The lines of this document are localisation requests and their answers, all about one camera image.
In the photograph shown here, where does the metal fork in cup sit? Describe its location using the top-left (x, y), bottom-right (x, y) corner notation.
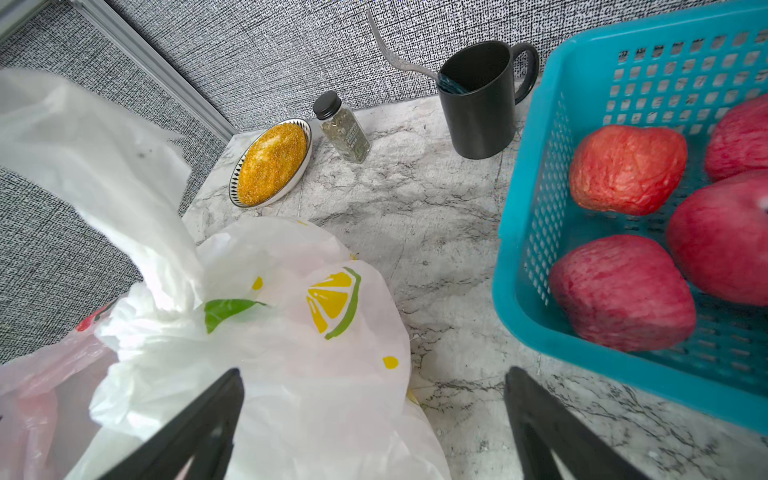
top-left (365, 8), bottom-right (442, 82)

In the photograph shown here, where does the glass herb spice jar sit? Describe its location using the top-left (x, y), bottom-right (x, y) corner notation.
top-left (313, 90), bottom-right (370, 163)

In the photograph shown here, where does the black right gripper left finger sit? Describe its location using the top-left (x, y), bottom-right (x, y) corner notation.
top-left (102, 368), bottom-right (244, 479)

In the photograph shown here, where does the pink plastic bag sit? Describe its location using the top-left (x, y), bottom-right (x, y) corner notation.
top-left (1, 302), bottom-right (117, 479)

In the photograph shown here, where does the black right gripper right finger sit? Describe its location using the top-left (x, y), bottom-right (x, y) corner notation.
top-left (504, 367), bottom-right (647, 479)

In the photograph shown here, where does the black cylindrical cup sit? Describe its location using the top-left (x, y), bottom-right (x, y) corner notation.
top-left (438, 41), bottom-right (540, 160)

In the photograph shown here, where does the yellow food on plate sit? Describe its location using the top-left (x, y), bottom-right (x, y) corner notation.
top-left (237, 123), bottom-right (307, 206)

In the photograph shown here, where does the pink red apple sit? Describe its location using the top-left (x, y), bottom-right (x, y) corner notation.
top-left (549, 235), bottom-right (696, 352)
top-left (666, 169), bottom-right (767, 307)

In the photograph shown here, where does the white plastic bag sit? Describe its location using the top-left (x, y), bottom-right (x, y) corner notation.
top-left (1, 69), bottom-right (450, 479)

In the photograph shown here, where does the patterned plate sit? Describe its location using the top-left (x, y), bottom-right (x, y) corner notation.
top-left (228, 119), bottom-right (313, 208)

